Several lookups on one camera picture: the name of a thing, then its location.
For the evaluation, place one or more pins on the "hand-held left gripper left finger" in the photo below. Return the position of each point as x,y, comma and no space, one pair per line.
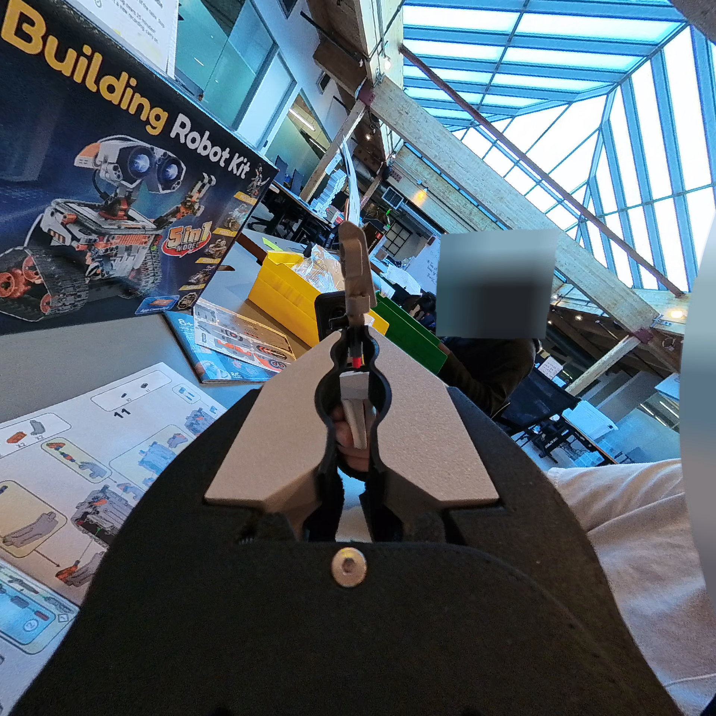
268,447

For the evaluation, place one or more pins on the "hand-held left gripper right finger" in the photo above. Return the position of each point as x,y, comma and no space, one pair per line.
430,447

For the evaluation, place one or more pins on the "person's right hand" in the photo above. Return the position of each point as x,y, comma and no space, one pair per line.
353,461

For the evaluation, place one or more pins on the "yellow plastic bin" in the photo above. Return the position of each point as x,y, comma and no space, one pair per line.
285,296

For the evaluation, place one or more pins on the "clear plastic bag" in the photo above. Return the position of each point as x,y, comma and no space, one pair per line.
319,268

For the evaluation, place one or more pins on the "green plastic bin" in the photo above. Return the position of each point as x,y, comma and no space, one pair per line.
414,335

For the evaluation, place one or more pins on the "black mesh office chair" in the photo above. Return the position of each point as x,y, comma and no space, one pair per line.
537,403

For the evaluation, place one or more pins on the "blue booklet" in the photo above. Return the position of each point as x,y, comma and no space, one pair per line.
187,347

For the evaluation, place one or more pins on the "white storage box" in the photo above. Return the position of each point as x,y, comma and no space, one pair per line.
590,419

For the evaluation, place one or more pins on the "open white instruction booklet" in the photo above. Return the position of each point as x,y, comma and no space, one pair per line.
84,447

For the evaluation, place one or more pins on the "person's white t-shirt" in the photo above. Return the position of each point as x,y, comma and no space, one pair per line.
632,559

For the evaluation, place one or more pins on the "robot kit box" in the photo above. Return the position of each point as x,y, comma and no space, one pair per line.
112,196

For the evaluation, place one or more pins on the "white printed instruction card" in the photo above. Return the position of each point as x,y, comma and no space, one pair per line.
140,22

